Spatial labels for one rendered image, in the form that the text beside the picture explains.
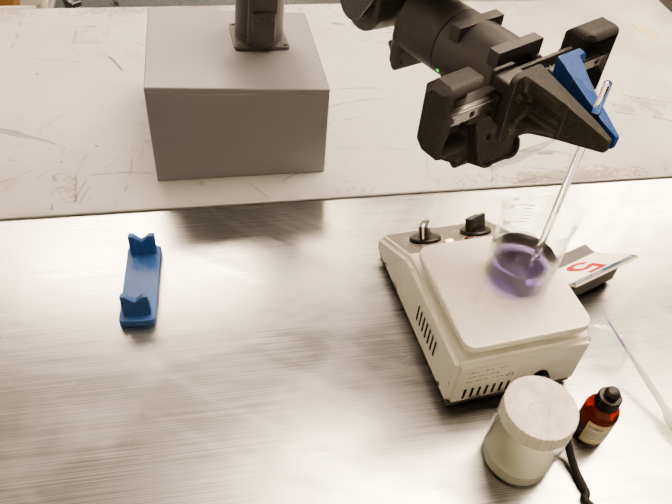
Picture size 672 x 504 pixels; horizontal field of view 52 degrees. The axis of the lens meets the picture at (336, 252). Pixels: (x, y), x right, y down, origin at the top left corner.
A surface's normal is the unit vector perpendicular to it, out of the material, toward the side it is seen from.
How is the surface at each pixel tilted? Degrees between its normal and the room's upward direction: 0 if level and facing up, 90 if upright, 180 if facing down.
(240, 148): 90
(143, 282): 0
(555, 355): 90
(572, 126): 90
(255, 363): 0
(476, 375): 90
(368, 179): 0
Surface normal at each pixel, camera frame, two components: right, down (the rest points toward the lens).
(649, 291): 0.07, -0.69
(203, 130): 0.17, 0.72
